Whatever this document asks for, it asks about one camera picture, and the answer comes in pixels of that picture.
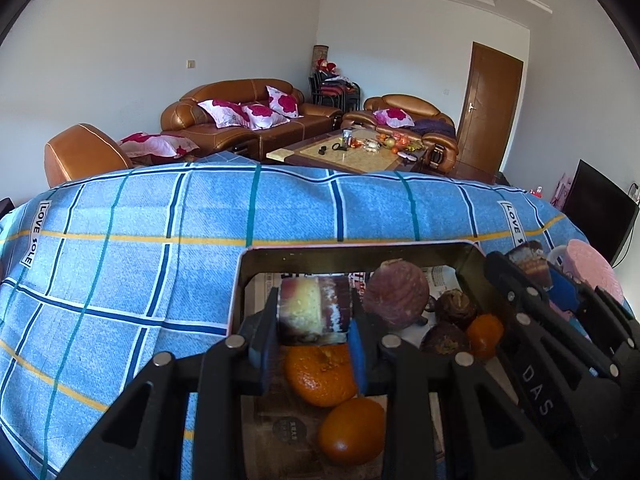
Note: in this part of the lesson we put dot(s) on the large wrinkly orange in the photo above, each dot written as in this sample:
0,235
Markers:
320,375

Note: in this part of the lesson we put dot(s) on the tall patterned vase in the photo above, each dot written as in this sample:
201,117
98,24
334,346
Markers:
321,55

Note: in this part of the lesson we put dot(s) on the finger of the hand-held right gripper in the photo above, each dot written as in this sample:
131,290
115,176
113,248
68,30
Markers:
561,286
520,300

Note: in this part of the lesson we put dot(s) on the brown wooden door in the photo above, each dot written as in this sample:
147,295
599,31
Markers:
487,110

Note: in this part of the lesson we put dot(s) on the assorted fruit pile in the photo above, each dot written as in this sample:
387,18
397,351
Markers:
395,141

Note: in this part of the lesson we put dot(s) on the white floral pillow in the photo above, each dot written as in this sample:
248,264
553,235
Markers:
263,116
393,117
222,113
283,102

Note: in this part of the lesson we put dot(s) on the brown leather armchair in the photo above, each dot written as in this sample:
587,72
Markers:
400,102

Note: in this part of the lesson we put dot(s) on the black television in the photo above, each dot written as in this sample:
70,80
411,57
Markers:
600,210

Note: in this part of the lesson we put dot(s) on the purple beetroot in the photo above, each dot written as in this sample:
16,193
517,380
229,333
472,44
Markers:
395,292

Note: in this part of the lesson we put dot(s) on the pink cartoon cup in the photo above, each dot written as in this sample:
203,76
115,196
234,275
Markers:
592,265

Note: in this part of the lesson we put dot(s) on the pink gift bag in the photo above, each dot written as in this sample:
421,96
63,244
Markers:
561,192

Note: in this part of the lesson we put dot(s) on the purple blanket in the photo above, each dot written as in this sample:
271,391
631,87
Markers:
434,125

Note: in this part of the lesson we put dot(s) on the smooth orange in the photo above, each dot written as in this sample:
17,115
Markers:
352,430

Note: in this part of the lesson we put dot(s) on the red plush toy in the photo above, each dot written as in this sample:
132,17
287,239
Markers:
326,65

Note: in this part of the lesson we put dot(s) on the stacked dark chairs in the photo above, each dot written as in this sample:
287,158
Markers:
335,92

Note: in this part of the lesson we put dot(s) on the dark brown water chestnut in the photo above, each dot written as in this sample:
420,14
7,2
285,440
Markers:
442,338
454,305

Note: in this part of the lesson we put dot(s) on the glass jar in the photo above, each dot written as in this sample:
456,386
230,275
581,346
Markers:
346,137

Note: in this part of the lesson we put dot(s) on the blue plaid cloth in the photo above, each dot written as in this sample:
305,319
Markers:
200,220

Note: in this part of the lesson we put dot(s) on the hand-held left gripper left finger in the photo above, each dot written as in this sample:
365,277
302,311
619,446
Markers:
265,360

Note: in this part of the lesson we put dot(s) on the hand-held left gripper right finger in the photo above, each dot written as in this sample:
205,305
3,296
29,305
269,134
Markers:
357,360

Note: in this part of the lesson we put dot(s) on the pink tin box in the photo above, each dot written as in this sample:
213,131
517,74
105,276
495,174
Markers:
350,252

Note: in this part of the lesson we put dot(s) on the small orange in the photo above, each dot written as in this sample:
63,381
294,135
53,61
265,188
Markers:
485,335

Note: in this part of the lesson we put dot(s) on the brown leather chair back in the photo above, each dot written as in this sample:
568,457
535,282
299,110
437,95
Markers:
82,152

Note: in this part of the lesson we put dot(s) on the wooden coffee table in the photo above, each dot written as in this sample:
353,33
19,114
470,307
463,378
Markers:
360,160

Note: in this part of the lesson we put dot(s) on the brown leather sofa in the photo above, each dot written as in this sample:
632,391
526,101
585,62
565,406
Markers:
280,135

